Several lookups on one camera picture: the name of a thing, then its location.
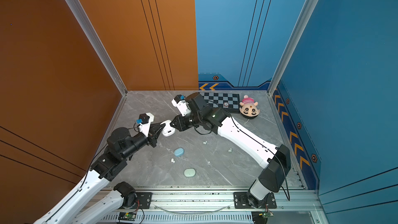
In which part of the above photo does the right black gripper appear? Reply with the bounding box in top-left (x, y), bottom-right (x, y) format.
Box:
top-left (168, 111), bottom-right (204, 132)

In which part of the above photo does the white earbud charging case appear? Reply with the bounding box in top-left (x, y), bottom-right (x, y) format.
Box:
top-left (162, 120), bottom-right (175, 137)

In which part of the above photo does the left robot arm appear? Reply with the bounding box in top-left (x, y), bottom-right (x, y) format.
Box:
top-left (36, 123), bottom-right (166, 224)

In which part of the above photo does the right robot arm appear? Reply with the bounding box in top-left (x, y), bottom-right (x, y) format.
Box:
top-left (170, 92), bottom-right (291, 208)

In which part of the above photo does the blue earbud charging case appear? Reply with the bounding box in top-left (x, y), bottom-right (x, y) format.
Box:
top-left (174, 147), bottom-right (184, 157)

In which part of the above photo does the green earbud charging case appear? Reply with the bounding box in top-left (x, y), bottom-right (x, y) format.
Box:
top-left (183, 168), bottom-right (196, 178)

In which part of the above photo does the black grey checkerboard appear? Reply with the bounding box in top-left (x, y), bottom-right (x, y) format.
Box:
top-left (200, 92), bottom-right (240, 114)

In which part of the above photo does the pink plush doll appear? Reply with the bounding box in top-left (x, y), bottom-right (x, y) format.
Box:
top-left (239, 95), bottom-right (260, 119)

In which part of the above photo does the left green circuit board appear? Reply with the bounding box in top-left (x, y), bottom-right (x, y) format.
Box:
top-left (118, 212), bottom-right (137, 222)

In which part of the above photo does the green circuit board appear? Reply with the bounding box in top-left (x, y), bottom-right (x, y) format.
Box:
top-left (259, 209), bottom-right (274, 219)
top-left (118, 212), bottom-right (137, 222)

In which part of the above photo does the right green circuit board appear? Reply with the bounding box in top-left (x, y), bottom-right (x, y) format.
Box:
top-left (259, 209), bottom-right (274, 219)

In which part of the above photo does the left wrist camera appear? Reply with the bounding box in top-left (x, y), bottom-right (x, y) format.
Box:
top-left (136, 113), bottom-right (154, 138)

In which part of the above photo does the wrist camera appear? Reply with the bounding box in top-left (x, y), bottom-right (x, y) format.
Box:
top-left (136, 113), bottom-right (154, 138)
top-left (172, 94), bottom-right (191, 117)

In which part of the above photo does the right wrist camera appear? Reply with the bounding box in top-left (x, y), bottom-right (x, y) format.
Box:
top-left (172, 94), bottom-right (191, 117)

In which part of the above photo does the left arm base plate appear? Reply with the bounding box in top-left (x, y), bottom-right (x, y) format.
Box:
top-left (122, 192), bottom-right (152, 209)

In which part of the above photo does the white cable on rail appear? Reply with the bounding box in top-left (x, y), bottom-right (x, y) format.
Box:
top-left (153, 205), bottom-right (231, 215)

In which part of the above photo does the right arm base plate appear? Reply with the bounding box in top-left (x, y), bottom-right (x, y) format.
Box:
top-left (233, 192), bottom-right (277, 209)

